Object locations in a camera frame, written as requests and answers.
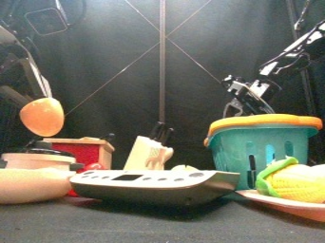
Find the grey toy kitchen scale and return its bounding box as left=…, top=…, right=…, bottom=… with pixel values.
left=68, top=169, right=240, bottom=208

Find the pink plate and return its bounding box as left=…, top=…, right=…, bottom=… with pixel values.
left=235, top=189, right=325, bottom=223

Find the teal basket with orange rim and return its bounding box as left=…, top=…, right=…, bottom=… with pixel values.
left=203, top=113, right=323, bottom=191

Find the orange round fruit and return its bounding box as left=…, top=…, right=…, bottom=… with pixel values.
left=18, top=97, right=65, bottom=138

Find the red wooden toy box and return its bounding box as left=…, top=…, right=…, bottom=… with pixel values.
left=41, top=137, right=116, bottom=171

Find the grey vertical frame pole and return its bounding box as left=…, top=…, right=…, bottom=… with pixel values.
left=157, top=0, right=167, bottom=123

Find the cream toy pot with lid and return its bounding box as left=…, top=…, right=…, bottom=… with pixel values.
left=0, top=140, right=85, bottom=172

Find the cream bowl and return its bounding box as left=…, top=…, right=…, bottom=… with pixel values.
left=0, top=167, right=76, bottom=205

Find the yellow toy corn green husk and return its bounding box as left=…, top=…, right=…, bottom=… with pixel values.
left=254, top=156, right=325, bottom=204

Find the black handle behind red box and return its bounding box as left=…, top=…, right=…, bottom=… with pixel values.
left=98, top=132, right=116, bottom=142

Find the cream toy knife block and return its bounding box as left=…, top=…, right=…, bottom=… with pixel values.
left=121, top=135, right=175, bottom=172

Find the black toy knife handle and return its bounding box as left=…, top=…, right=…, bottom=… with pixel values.
left=160, top=126, right=175, bottom=146
left=148, top=121, right=165, bottom=140

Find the pale yellow toy food piece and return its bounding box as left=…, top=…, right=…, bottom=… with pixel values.
left=169, top=163, right=200, bottom=173

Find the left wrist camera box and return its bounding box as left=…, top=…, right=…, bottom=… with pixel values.
left=22, top=7, right=69, bottom=36

